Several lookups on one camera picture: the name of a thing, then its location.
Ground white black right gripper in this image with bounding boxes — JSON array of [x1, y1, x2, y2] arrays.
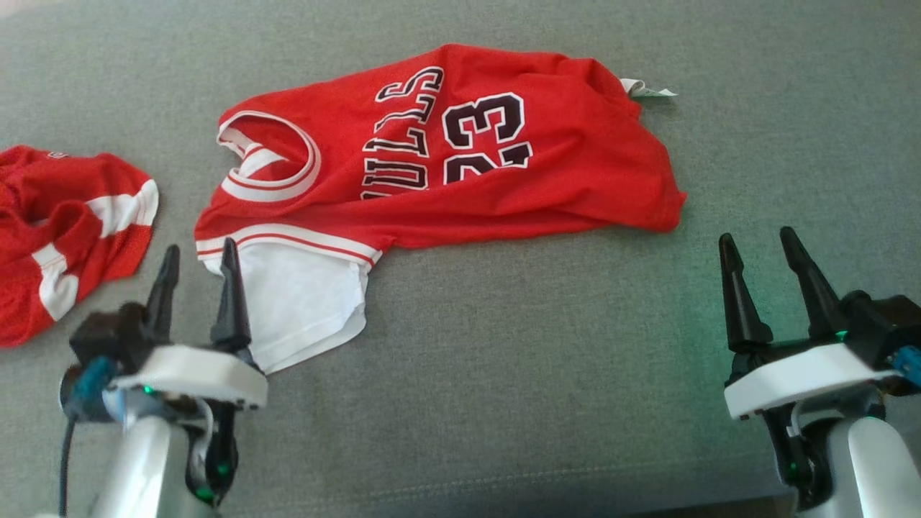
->
[[718, 226, 902, 513]]

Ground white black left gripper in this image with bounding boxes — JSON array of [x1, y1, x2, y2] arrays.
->
[[106, 236, 270, 506]]

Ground red shorts white stripes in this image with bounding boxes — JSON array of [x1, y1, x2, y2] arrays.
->
[[0, 144, 160, 348]]

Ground red basketball jersey number 23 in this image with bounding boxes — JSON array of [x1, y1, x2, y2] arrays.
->
[[194, 43, 688, 375]]

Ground grey sofa seat cushion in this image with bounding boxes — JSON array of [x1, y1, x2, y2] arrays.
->
[[0, 0, 921, 518]]

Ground left camera cable teal plug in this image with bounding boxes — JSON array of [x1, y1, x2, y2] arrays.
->
[[58, 356, 119, 518]]

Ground camera cable teal plug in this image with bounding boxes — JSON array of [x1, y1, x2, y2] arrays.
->
[[886, 345, 921, 389], [58, 356, 119, 518]]

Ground right camera cable teal plug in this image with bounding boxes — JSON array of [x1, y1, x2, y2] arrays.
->
[[886, 345, 921, 389]]

